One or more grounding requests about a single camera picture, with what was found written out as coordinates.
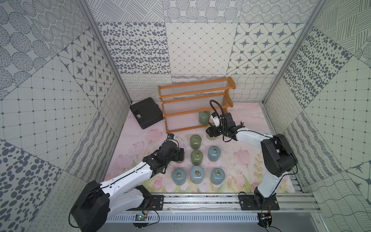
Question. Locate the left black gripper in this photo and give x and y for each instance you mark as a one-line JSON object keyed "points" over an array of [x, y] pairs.
{"points": [[178, 153]]}

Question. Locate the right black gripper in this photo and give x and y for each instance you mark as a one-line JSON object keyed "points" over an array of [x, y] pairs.
{"points": [[210, 132]]}

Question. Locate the green canister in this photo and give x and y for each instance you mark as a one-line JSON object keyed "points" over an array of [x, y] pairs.
{"points": [[196, 157], [195, 142], [204, 117]]}

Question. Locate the blue canister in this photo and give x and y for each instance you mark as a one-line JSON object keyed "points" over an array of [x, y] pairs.
{"points": [[179, 176], [197, 174], [217, 176], [214, 153]]}

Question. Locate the pale yellow canister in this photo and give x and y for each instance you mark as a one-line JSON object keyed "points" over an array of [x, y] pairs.
{"points": [[210, 138]]}

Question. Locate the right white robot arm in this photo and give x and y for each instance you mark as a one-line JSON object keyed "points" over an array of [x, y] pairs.
{"points": [[278, 157]]}

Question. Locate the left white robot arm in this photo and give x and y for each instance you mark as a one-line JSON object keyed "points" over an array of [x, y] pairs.
{"points": [[100, 201]]}

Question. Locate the wooden three-tier shelf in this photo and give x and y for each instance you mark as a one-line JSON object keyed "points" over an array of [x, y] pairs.
{"points": [[191, 98]]}

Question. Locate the floral pink table mat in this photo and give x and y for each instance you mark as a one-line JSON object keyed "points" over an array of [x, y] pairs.
{"points": [[242, 163]]}

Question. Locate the black plastic case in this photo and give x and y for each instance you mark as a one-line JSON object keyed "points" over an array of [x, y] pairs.
{"points": [[147, 112]]}

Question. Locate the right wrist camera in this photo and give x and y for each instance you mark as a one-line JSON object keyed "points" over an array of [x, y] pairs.
{"points": [[214, 119]]}

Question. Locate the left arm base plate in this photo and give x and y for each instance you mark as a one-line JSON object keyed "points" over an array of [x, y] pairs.
{"points": [[153, 202]]}

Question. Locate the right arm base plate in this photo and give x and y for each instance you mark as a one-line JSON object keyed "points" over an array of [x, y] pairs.
{"points": [[252, 202]]}

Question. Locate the aluminium mounting rail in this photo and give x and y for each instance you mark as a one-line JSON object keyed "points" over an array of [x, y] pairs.
{"points": [[179, 202]]}

